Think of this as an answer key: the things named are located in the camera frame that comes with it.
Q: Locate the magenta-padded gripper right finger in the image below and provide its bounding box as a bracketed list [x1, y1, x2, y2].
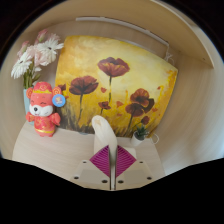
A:
[115, 144, 155, 191]

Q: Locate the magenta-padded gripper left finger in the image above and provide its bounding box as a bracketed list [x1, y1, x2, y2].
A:
[69, 144, 112, 191]

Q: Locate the cream white towel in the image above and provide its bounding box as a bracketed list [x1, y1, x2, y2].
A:
[91, 114, 138, 189]

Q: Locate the small plant in white pot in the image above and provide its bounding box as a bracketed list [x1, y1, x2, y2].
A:
[129, 123, 150, 148]

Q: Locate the red plush mouse toy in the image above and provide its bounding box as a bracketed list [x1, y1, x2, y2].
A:
[25, 81, 67, 138]

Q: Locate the yellow poppy flower painting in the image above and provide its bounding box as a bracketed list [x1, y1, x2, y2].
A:
[54, 35, 179, 138]

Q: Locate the light blue vase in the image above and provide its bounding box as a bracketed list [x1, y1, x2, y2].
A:
[22, 87, 34, 126]

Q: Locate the pink and white flower bouquet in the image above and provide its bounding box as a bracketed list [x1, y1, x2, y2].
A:
[10, 28, 65, 90]

